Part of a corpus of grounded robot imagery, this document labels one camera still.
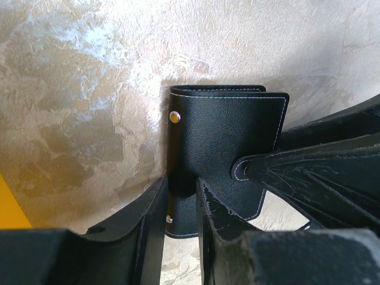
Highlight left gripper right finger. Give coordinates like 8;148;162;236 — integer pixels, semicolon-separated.
197;100;379;284

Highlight yellow plastic bin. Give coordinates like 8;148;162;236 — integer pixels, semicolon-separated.
0;176;32;230

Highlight black leather card holder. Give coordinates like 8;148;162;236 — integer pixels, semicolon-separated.
166;85;289;239

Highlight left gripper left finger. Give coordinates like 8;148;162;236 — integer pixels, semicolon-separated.
1;178;168;284

